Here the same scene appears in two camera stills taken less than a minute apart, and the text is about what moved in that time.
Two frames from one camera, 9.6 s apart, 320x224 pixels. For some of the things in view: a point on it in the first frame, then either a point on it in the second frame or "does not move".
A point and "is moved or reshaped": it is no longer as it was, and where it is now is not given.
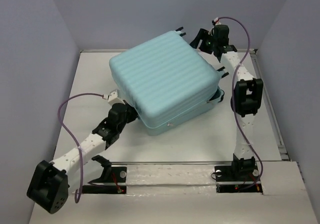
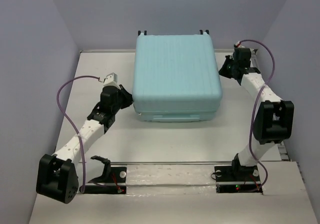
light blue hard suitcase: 166,79 is moved or reshaped
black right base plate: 232,179 does not move
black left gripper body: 130,117 to 124,100
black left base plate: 119,175 does not move
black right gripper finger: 207,44 to 227,70
